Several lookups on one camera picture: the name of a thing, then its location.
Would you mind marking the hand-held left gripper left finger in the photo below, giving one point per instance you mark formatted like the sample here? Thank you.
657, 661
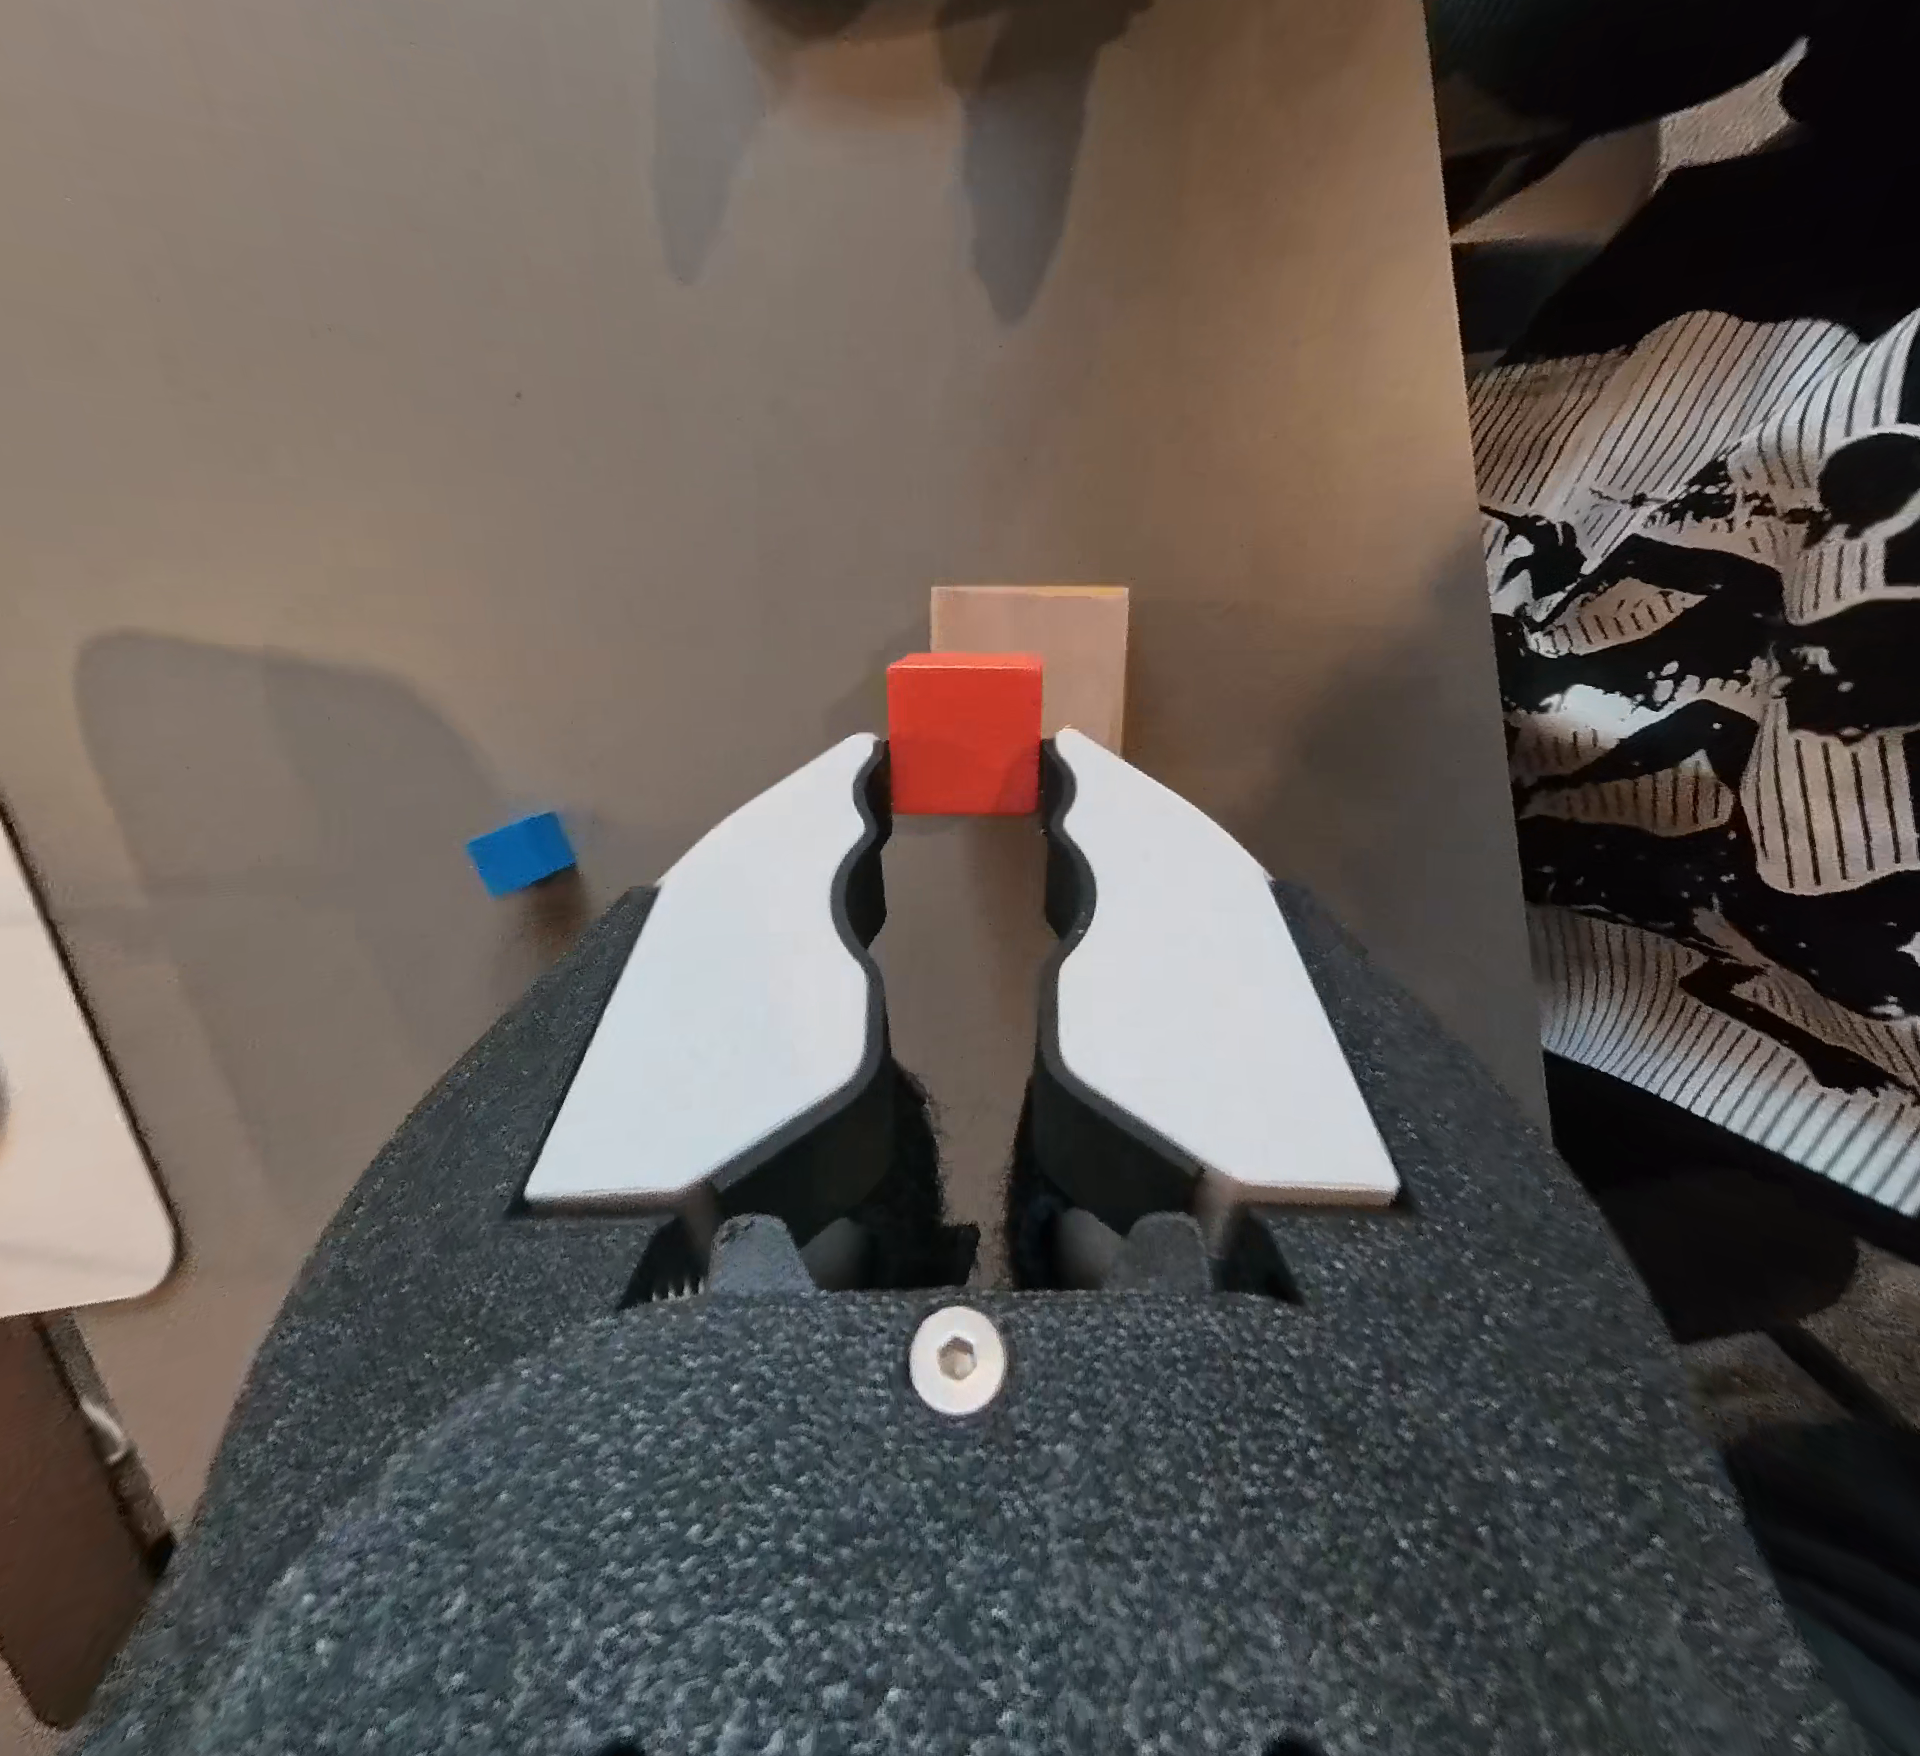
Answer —
720, 1022

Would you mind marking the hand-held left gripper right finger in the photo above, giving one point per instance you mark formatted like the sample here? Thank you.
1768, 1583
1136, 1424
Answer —
1217, 1022

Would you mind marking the tiny blue cube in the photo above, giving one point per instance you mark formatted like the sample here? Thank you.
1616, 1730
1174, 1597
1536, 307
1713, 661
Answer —
523, 854

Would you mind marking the small red cube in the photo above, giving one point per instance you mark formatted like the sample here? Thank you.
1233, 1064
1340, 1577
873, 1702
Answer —
964, 737

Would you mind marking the medium wooden cube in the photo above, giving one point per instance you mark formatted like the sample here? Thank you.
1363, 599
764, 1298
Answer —
1082, 648

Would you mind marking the person's printed shirt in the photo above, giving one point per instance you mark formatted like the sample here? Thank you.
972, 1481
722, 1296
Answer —
1727, 706

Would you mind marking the white document stand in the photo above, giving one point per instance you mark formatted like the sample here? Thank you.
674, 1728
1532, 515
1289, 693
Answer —
76, 1097

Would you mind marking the black office chair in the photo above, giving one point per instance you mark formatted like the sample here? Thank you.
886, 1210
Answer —
1619, 16

